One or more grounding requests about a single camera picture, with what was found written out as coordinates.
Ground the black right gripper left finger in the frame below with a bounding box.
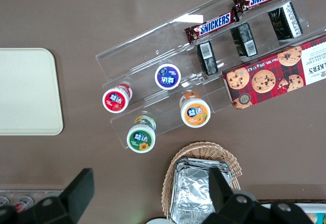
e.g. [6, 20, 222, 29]
[0, 167, 95, 224]

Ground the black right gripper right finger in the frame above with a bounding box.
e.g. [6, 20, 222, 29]
[202, 167, 314, 224]

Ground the aluminium foil tray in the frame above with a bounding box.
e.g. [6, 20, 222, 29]
[170, 157, 233, 224]

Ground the woven wicker basket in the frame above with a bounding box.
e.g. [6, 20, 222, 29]
[161, 141, 241, 221]

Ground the cream plastic tray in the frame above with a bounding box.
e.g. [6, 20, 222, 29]
[0, 47, 64, 136]

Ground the clear plastic container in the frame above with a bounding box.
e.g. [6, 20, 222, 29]
[0, 189, 63, 213]

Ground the red and white round can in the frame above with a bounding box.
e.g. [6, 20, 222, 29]
[14, 195, 34, 213]

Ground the white round object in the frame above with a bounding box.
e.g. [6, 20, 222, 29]
[146, 217, 168, 224]

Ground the white box with dark rim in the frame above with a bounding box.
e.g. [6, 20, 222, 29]
[257, 200, 326, 224]

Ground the green-lid gum jar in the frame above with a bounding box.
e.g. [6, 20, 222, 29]
[126, 115, 156, 154]

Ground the orange-lid gum jar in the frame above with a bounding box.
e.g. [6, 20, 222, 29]
[178, 92, 211, 128]

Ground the red-lid gum jar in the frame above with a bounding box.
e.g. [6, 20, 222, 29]
[102, 82, 133, 114]

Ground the red tartan Walkers cookie box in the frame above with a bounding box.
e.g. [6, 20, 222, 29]
[222, 34, 326, 110]

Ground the purple-lid gum jar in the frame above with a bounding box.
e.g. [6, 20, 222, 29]
[154, 63, 182, 90]

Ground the small black snack box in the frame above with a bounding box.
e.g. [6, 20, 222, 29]
[230, 22, 258, 58]
[197, 40, 219, 76]

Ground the clear acrylic tiered display stand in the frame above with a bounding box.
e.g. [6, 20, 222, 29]
[95, 0, 326, 150]

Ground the large black snack box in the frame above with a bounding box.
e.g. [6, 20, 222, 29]
[267, 1, 304, 41]

